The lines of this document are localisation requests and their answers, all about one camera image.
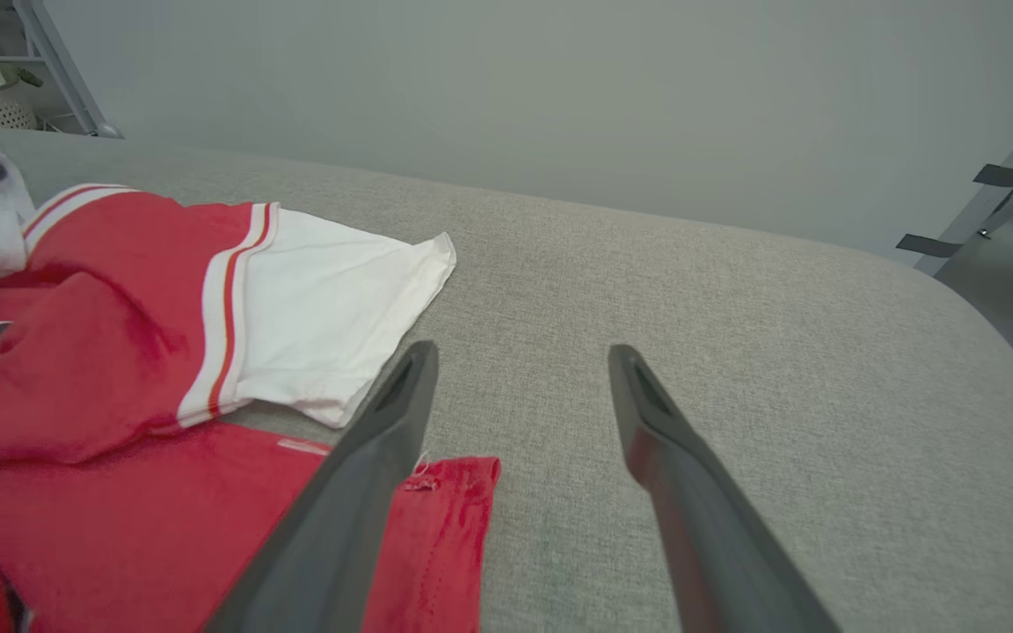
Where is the red and white basketball jersey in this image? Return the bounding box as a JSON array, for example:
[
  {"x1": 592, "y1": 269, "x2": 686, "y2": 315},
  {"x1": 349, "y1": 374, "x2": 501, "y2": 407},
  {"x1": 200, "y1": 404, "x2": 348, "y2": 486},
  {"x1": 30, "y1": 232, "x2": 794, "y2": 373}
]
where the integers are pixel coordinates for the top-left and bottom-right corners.
[{"x1": 0, "y1": 141, "x2": 502, "y2": 633}]

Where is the pale grey partition panel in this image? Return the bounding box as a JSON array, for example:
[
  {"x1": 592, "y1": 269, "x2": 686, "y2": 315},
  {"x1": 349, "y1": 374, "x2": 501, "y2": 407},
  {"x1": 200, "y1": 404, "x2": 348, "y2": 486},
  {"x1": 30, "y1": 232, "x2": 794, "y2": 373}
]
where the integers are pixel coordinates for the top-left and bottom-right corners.
[{"x1": 36, "y1": 0, "x2": 1013, "y2": 265}]

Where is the white woven laundry basket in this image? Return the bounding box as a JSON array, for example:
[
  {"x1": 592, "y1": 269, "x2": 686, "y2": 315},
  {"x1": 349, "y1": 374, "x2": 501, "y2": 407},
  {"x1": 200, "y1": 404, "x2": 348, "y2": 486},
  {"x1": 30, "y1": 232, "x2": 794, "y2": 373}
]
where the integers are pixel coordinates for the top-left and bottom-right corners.
[{"x1": 0, "y1": 84, "x2": 39, "y2": 132}]

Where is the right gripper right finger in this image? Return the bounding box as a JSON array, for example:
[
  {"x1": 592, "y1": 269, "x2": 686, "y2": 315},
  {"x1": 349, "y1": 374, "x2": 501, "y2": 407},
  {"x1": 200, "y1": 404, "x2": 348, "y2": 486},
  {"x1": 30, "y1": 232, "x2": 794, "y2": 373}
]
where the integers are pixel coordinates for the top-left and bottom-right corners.
[{"x1": 607, "y1": 344, "x2": 842, "y2": 633}]

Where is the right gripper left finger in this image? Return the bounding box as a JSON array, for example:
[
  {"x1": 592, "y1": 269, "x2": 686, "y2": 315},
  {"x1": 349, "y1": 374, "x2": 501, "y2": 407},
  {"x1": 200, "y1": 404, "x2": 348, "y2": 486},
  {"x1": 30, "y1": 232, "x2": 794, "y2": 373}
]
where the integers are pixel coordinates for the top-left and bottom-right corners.
[{"x1": 206, "y1": 340, "x2": 440, "y2": 633}]

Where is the grey frame with black tape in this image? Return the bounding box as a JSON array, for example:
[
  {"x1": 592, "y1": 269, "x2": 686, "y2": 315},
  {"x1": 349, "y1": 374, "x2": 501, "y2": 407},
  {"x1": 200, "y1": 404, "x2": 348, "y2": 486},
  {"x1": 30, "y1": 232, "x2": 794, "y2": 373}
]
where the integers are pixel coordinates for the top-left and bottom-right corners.
[{"x1": 896, "y1": 86, "x2": 1013, "y2": 279}]

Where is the grey metal partition foot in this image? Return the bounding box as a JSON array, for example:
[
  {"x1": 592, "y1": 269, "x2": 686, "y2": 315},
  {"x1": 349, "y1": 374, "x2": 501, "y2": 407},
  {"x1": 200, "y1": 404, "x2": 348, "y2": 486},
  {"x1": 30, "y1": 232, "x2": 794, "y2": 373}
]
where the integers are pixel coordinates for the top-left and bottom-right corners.
[{"x1": 12, "y1": 0, "x2": 123, "y2": 140}]

